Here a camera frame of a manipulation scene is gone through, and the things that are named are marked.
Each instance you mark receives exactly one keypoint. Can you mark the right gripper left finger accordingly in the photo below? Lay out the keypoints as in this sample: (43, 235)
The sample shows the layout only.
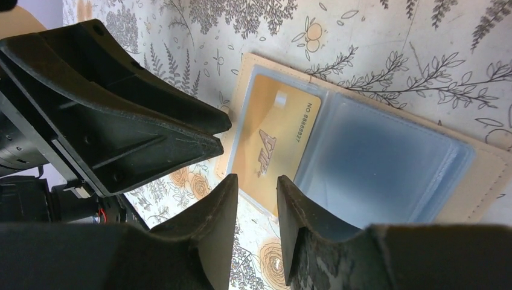
(192, 250)

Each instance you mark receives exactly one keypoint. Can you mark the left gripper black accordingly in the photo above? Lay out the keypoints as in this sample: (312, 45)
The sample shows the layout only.
(98, 141)

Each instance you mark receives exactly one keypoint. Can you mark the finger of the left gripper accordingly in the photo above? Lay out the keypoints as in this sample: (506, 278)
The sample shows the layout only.
(91, 50)

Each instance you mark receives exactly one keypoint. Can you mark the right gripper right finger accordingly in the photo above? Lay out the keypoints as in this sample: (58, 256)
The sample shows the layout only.
(321, 251)

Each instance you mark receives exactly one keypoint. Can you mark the gold VIP card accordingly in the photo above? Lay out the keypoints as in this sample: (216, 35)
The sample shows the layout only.
(276, 128)

